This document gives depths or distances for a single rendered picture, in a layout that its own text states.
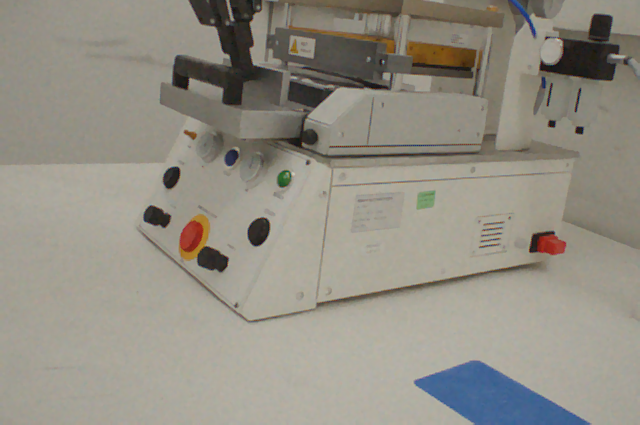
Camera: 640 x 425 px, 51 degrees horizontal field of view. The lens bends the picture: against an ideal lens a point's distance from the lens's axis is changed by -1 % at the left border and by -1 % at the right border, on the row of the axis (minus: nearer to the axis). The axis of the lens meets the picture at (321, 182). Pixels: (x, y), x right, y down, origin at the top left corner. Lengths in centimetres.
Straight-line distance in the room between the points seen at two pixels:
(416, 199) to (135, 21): 157
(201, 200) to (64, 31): 139
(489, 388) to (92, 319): 40
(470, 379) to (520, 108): 41
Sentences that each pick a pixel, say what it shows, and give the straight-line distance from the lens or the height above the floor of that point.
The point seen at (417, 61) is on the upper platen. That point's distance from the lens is 88.
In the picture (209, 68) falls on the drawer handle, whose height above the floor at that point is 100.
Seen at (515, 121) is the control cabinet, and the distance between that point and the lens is 96.
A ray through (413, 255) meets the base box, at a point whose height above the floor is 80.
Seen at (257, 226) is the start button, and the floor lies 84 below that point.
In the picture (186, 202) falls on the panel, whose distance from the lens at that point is 91.
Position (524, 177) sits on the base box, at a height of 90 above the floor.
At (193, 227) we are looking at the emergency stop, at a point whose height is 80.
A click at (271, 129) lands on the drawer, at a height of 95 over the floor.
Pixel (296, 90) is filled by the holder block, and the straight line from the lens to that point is 84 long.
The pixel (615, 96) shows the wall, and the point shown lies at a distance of 136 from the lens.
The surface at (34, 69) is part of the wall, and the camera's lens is 220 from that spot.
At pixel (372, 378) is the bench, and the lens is 67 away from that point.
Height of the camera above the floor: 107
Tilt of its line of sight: 14 degrees down
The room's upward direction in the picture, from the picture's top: 7 degrees clockwise
